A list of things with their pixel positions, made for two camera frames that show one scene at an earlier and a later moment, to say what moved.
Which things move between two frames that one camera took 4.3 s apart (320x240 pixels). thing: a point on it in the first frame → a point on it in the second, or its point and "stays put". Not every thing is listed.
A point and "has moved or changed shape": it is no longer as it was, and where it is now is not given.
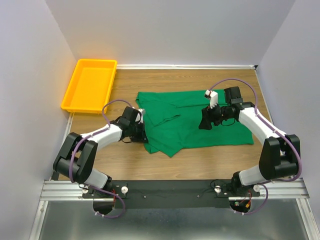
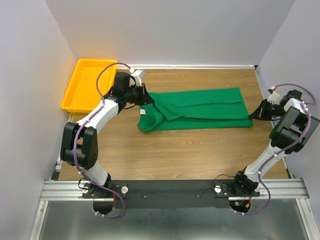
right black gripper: [208, 117] → [259, 113]
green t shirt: [171, 121] has moved or changed shape
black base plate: [169, 194] stays put
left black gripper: [142, 137] → [145, 97]
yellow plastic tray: [91, 86] stays put
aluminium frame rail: [62, 190] stays put
